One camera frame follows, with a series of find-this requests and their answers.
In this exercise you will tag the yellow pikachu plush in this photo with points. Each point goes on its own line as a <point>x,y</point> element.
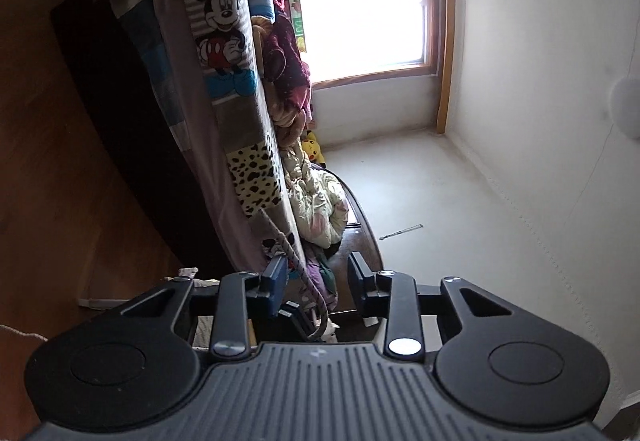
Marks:
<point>312,149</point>

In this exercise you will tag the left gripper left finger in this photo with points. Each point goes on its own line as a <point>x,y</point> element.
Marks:
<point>237,299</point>

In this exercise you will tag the bed with patchwork cover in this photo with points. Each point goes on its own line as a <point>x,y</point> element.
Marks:
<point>173,90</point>

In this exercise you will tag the cream crumpled duvet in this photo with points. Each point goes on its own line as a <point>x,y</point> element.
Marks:
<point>317,198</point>

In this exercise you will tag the maroon clothing on bed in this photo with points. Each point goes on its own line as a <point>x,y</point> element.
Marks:
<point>284,67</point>

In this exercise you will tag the colourful children's book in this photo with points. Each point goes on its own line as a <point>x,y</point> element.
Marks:
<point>293,9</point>

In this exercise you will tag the dark wooden headboard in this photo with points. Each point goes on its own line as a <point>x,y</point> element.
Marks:
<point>357,236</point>

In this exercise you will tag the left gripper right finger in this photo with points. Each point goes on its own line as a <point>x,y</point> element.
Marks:
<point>398,299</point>

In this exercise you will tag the grey white shoelace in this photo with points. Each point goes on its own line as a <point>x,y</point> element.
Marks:
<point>300,269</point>

